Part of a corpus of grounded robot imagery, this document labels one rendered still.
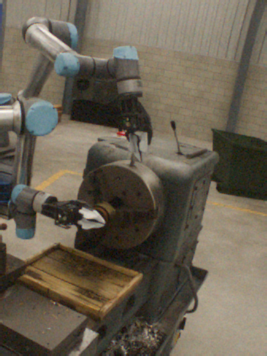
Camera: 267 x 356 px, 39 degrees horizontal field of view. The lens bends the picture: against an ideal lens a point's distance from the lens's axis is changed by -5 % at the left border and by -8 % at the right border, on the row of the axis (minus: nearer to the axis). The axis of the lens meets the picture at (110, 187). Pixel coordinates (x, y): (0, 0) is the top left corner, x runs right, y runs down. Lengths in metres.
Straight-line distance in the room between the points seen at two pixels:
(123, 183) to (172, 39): 10.23
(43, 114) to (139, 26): 10.45
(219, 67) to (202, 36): 1.00
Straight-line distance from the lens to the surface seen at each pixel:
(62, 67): 1.20
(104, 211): 1.31
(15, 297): 1.06
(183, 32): 11.52
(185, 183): 1.49
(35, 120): 1.28
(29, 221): 1.42
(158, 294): 1.68
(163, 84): 11.43
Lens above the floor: 1.57
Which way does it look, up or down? 17 degrees down
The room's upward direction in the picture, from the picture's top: 9 degrees clockwise
